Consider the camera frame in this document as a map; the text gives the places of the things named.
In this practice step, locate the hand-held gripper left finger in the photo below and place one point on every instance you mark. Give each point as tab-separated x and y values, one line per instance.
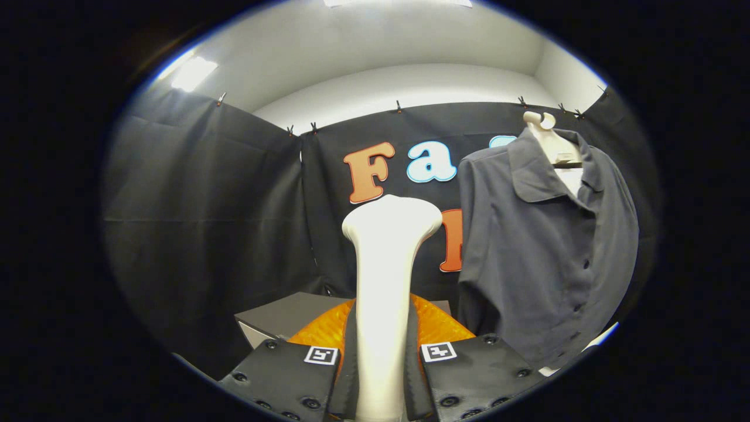
345	387

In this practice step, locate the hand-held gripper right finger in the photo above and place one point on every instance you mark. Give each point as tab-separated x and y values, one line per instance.
415	381

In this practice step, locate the white garment steamer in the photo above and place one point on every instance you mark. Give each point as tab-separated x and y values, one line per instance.
384	275

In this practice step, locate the grey button-up shirt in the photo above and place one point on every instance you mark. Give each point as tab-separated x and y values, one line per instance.
527	269

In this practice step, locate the grey drawer cabinet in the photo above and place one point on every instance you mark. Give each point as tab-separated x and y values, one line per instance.
287	313

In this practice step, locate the black backdrop cloth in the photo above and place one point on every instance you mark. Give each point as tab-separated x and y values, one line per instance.
205	223

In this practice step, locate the row of black clips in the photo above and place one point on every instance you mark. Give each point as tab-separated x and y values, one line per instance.
399	106

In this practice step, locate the narrow ceiling light strip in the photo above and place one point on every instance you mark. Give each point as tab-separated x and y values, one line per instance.
193	73

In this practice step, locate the wide ceiling light panel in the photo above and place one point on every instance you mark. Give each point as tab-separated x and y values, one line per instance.
398	2

